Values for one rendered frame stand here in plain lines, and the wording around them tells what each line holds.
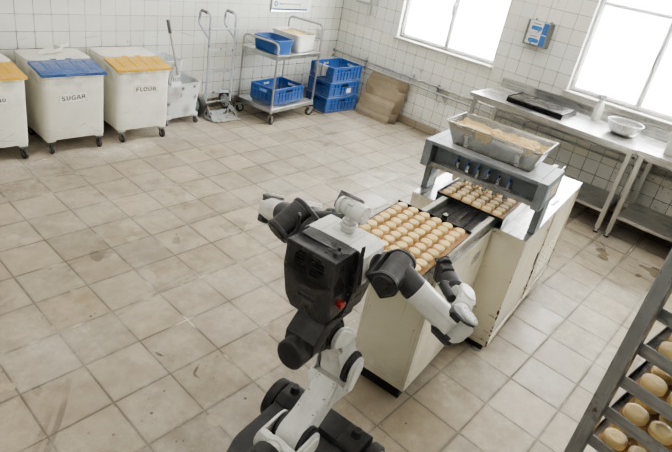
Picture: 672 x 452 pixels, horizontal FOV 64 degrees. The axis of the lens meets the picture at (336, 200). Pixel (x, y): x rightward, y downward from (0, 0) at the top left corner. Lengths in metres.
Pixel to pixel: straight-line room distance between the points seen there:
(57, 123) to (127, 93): 0.67
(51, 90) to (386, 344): 3.50
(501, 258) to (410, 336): 0.75
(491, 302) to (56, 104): 3.80
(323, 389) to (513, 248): 1.35
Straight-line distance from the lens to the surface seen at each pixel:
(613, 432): 1.49
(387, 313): 2.78
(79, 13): 5.77
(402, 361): 2.88
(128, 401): 2.91
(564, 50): 6.36
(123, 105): 5.42
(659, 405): 1.34
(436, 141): 3.14
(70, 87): 5.14
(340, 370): 2.34
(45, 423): 2.89
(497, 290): 3.27
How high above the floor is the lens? 2.15
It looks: 26 degrees down
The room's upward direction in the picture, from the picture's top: 11 degrees clockwise
